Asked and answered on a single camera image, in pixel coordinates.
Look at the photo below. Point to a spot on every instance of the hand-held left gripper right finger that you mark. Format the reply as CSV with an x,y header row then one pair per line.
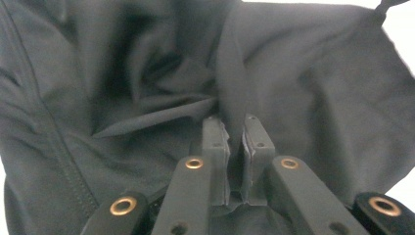
x,y
259,147

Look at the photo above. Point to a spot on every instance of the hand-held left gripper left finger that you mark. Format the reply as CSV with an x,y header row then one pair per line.
x,y
217,143

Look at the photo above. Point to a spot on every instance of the black shorts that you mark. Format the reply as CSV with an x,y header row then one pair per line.
x,y
114,98

